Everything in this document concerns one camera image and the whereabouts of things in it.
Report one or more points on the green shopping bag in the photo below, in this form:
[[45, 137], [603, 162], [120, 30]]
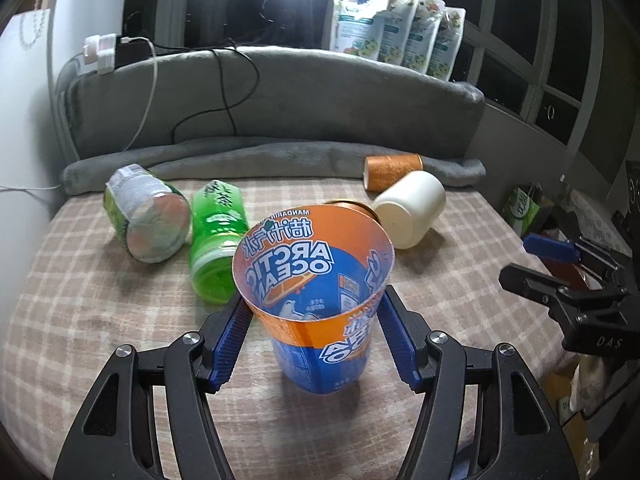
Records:
[[521, 207]]

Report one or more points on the clear green label bottle cup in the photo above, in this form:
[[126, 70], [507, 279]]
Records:
[[151, 219]]

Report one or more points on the white plastic cup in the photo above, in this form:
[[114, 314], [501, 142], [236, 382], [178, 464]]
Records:
[[409, 208]]

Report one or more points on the grey folded blanket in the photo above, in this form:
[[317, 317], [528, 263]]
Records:
[[228, 157]]

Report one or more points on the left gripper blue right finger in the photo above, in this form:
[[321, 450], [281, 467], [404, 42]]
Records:
[[432, 364]]

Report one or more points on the grey sofa backrest cushion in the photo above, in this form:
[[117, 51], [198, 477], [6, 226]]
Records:
[[272, 92]]

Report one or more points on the black power adapter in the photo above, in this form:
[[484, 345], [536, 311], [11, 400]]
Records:
[[127, 53]]

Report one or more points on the white power strip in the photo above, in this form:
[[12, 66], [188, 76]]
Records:
[[100, 50]]

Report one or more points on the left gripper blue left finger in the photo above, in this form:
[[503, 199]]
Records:
[[196, 365]]

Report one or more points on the green tea bottle cup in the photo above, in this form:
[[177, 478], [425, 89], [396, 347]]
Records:
[[218, 225]]

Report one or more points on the gloved right hand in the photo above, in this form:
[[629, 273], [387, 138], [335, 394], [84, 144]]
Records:
[[588, 384]]

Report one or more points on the black tripod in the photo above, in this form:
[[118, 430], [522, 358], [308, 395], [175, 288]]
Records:
[[291, 23]]

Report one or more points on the orange blue Arctic Ocean cup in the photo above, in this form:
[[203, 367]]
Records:
[[314, 276]]

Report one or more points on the brown patterned paper cup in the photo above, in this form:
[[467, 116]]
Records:
[[355, 206]]

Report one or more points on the detergent refill pouch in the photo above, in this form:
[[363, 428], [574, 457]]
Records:
[[357, 27], [422, 35], [447, 43], [397, 22]]

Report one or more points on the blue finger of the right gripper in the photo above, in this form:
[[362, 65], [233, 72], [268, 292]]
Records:
[[545, 247]]

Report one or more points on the brown paper cup at back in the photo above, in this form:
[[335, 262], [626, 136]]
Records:
[[380, 172]]

